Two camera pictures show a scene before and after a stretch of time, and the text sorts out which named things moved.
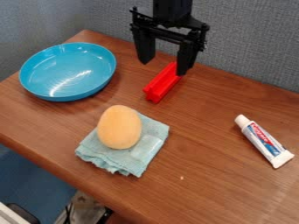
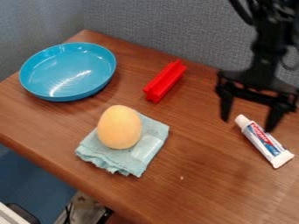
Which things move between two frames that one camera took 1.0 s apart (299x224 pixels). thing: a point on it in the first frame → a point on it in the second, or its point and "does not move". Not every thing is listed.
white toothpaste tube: [276, 152] does not move
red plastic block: [164, 84] does not move
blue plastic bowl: [66, 71] does not move
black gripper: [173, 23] → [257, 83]
